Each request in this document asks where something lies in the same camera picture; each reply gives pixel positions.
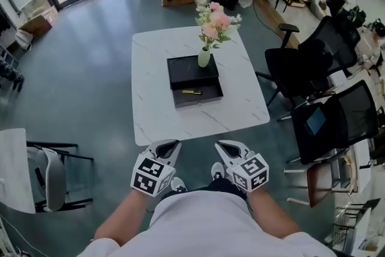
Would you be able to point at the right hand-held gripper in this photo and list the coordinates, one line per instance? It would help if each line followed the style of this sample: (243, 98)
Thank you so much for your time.
(251, 173)

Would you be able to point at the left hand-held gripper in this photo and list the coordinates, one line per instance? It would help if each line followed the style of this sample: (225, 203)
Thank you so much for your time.
(150, 174)

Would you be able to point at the black drawer box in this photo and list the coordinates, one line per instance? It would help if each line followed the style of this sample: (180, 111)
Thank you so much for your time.
(186, 72)

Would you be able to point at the person's left forearm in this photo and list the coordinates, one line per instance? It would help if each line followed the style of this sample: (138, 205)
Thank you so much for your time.
(126, 216)

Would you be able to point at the person's right forearm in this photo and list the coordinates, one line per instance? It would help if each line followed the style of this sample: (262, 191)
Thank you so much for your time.
(270, 213)

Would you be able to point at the teal flat box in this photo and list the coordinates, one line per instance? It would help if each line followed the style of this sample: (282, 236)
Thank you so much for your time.
(315, 121)

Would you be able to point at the flat cardboard box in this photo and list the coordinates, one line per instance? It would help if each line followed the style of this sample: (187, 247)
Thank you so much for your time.
(37, 24)

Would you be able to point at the person's right shoe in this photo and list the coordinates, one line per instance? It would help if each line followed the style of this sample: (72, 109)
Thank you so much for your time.
(217, 171)

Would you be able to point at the person's shoe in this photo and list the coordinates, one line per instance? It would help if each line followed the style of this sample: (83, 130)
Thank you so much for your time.
(217, 171)
(179, 185)

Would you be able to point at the person's black trousers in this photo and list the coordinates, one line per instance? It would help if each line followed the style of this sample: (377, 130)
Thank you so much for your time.
(222, 185)

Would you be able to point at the white marble table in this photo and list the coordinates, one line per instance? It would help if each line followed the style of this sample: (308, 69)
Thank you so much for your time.
(156, 117)

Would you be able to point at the person's left shoe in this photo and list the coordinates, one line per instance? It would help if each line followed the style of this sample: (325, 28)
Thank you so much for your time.
(179, 185)

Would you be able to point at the person's white shirt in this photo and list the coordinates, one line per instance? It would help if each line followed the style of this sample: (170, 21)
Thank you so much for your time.
(204, 225)

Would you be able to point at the brown wooden chair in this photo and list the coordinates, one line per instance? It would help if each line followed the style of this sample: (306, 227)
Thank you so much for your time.
(319, 183)

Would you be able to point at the pale green vase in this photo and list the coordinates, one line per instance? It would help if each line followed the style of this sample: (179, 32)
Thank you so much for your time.
(204, 58)

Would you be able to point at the black mesh office chair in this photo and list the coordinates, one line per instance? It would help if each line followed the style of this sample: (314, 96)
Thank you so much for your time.
(355, 111)
(331, 48)

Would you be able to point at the pink artificial flowers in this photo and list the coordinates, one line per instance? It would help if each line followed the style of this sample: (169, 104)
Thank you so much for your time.
(216, 24)

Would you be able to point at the white side table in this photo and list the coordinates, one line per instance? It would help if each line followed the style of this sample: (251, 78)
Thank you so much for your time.
(15, 171)

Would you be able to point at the white bag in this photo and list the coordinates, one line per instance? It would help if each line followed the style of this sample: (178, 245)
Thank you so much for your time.
(23, 39)

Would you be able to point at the white chair with black frame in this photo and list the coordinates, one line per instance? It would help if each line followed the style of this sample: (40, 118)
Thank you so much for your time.
(55, 177)

